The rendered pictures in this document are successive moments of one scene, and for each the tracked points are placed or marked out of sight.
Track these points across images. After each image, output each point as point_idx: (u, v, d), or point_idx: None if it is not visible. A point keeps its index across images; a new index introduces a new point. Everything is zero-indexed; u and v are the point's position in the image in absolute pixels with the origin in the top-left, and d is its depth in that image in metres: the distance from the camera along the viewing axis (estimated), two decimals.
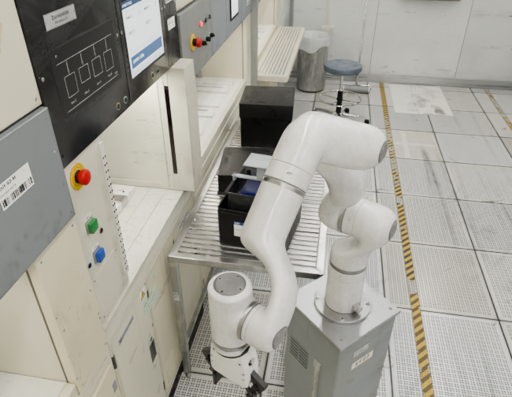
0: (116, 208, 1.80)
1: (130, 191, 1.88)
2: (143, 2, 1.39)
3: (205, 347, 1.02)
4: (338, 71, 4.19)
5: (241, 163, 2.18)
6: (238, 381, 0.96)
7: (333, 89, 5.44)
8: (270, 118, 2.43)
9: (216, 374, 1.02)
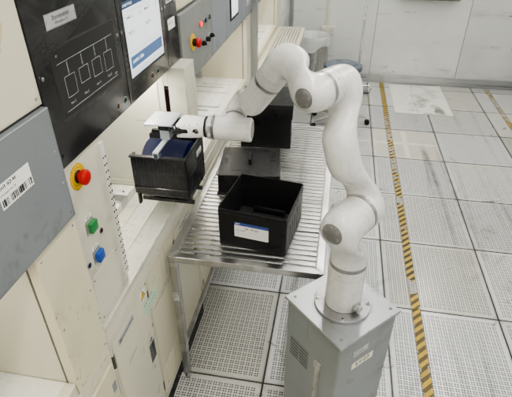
0: (116, 208, 1.80)
1: (130, 191, 1.88)
2: (143, 2, 1.39)
3: None
4: None
5: (241, 163, 2.18)
6: (181, 122, 1.58)
7: None
8: (270, 118, 2.43)
9: None
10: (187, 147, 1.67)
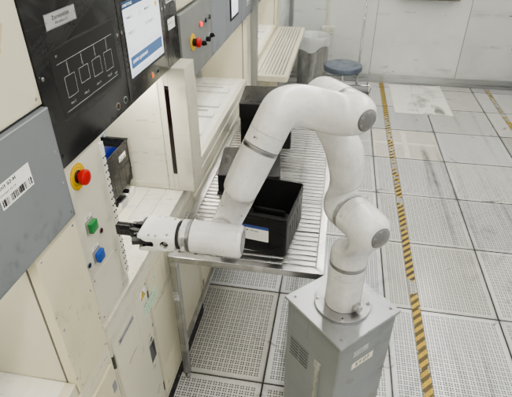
0: (116, 208, 1.80)
1: (130, 191, 1.88)
2: (143, 2, 1.39)
3: None
4: (338, 71, 4.19)
5: None
6: (144, 231, 1.15)
7: None
8: None
9: (128, 225, 1.19)
10: (109, 153, 1.74)
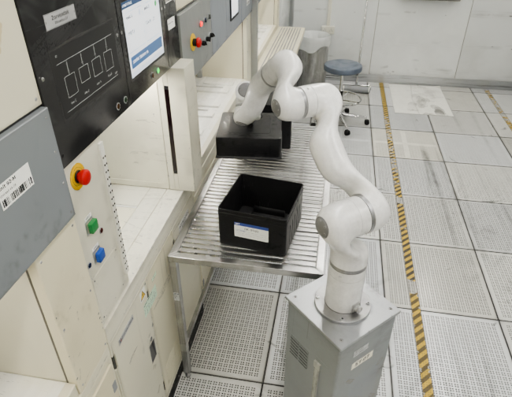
0: None
1: None
2: (143, 2, 1.39)
3: None
4: (338, 71, 4.19)
5: (240, 126, 2.07)
6: (255, 119, 2.00)
7: None
8: None
9: None
10: None
